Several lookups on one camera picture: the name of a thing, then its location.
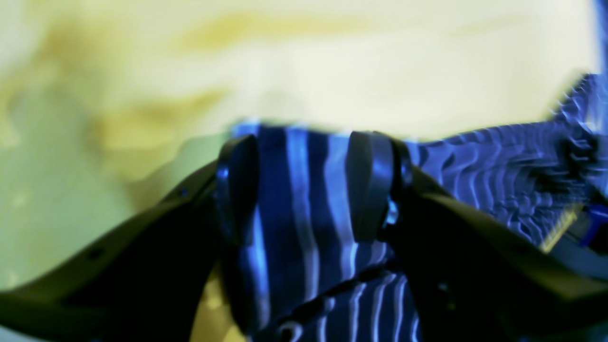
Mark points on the yellow table cloth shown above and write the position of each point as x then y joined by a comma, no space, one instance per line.
107,105

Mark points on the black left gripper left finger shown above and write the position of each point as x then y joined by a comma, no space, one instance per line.
142,281

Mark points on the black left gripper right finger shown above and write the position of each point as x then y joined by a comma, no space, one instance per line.
472,280

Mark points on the navy white-striped T-shirt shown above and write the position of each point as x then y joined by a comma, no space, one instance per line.
304,278

